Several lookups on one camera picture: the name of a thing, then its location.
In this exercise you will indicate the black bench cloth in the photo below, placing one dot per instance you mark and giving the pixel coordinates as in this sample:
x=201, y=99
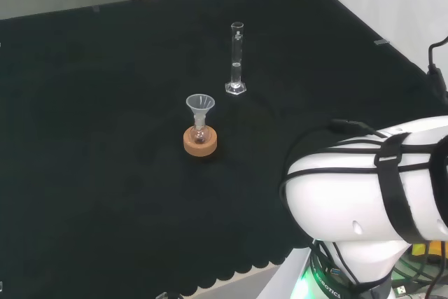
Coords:
x=105, y=120

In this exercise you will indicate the clear glass graduated cylinder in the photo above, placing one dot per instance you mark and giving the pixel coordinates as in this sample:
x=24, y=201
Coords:
x=235, y=88

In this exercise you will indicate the clear plastic funnel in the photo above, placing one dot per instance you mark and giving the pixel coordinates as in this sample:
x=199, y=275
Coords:
x=200, y=103

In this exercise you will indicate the small round-bottom glass flask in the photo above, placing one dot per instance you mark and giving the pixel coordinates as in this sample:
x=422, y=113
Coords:
x=199, y=136

